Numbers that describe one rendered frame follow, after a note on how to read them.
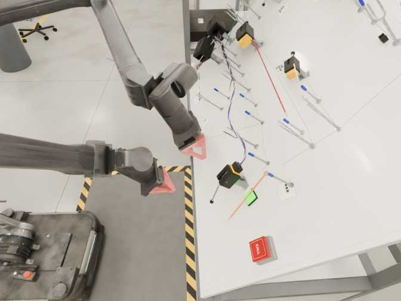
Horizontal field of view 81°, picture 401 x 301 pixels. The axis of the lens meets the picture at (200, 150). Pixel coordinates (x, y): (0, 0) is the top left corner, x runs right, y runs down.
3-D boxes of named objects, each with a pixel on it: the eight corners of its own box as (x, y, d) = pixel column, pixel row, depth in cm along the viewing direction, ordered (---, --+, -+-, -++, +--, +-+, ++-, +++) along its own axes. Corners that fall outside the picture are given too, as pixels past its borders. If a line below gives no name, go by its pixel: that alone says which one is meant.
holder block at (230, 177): (225, 180, 76) (216, 175, 74) (236, 168, 74) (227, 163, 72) (229, 189, 72) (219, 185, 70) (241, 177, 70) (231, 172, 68)
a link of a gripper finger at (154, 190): (179, 172, 73) (156, 158, 67) (183, 189, 67) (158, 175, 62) (164, 186, 75) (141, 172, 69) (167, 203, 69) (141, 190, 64)
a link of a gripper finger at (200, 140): (210, 141, 64) (194, 116, 59) (218, 157, 59) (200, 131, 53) (189, 153, 65) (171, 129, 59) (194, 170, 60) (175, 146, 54)
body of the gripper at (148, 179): (159, 159, 69) (138, 146, 64) (162, 184, 61) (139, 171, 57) (144, 172, 71) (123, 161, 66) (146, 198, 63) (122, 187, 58)
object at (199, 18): (187, 43, 141) (187, 31, 136) (186, 20, 164) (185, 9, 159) (241, 41, 142) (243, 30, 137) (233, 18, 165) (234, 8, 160)
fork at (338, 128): (344, 129, 56) (311, 101, 49) (336, 134, 57) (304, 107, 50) (340, 123, 57) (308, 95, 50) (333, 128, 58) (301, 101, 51)
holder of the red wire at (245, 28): (262, 28, 102) (245, 11, 96) (264, 48, 95) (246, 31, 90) (253, 36, 105) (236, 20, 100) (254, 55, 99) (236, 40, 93)
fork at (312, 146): (317, 147, 60) (283, 123, 52) (311, 150, 61) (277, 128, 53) (314, 141, 61) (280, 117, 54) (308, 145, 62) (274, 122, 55)
